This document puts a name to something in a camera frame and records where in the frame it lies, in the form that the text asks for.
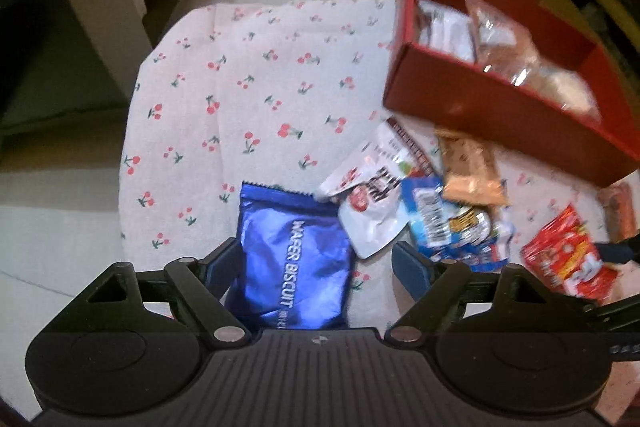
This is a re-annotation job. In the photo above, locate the orange waffle packet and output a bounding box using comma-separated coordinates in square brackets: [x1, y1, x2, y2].
[434, 128, 511, 208]

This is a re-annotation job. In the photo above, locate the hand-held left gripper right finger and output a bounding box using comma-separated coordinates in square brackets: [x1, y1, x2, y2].
[384, 241, 591, 345]

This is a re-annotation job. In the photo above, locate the red cardboard box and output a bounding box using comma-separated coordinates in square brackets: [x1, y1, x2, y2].
[382, 0, 640, 188]

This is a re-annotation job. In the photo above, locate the cherry print tablecloth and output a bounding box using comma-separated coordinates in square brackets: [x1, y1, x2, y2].
[119, 0, 640, 425]

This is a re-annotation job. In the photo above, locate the white strawberry snack packet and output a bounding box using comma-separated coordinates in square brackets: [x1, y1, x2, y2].
[320, 119, 436, 259]

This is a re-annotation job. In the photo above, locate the red snack packet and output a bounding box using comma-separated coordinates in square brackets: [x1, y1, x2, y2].
[520, 203, 621, 305]

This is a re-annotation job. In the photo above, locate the white chocolate wafer packet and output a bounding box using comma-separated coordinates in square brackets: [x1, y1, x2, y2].
[416, 0, 476, 64]

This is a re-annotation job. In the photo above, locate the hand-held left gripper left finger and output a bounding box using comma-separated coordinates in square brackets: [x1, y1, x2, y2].
[65, 237, 251, 344]

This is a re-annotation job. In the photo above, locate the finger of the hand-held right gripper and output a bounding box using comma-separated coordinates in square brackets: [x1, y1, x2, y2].
[580, 291, 640, 323]
[596, 239, 640, 264]

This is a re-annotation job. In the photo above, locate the brown clear bread packet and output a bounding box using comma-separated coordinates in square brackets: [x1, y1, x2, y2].
[465, 0, 541, 78]

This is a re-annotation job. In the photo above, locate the blue wafer biscuit packet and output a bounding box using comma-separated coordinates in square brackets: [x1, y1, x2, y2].
[223, 181, 357, 332]

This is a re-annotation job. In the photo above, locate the white table side panel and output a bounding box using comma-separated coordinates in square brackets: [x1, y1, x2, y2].
[56, 0, 153, 100]

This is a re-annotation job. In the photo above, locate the blue white coconut packet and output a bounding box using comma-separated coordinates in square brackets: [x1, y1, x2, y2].
[400, 177, 516, 272]

